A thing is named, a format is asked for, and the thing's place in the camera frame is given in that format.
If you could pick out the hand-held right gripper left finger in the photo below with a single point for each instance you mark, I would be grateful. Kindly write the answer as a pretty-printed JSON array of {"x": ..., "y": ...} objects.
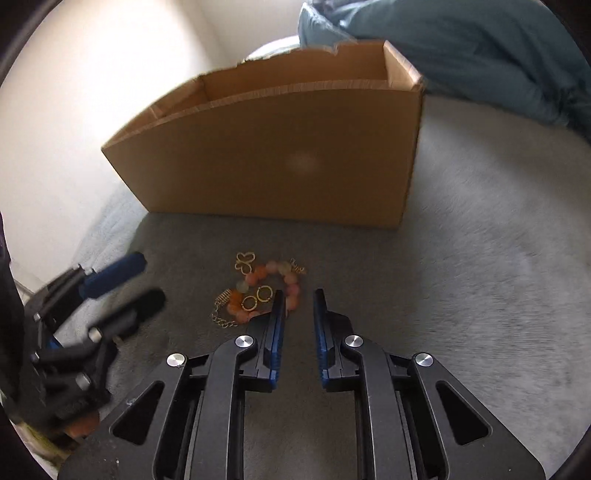
[{"x": 277, "y": 332}]

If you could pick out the cardboard box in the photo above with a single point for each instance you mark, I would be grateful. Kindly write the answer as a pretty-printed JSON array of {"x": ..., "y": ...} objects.
[{"x": 277, "y": 152}]

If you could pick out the blue duvet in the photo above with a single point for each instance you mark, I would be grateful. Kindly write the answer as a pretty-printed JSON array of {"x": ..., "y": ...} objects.
[{"x": 461, "y": 46}]

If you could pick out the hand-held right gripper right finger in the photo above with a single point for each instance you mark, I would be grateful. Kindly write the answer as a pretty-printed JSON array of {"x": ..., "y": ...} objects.
[{"x": 319, "y": 332}]

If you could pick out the small ribbed gold charm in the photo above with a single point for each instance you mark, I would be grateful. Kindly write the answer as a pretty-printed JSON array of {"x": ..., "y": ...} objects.
[{"x": 223, "y": 296}]

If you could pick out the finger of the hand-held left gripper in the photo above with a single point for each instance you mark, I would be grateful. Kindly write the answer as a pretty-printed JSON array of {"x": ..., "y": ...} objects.
[
  {"x": 138, "y": 307},
  {"x": 115, "y": 273}
]

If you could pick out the gold hoop earring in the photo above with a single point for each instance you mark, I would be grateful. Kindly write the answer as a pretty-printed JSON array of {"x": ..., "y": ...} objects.
[
  {"x": 243, "y": 303},
  {"x": 257, "y": 293}
]

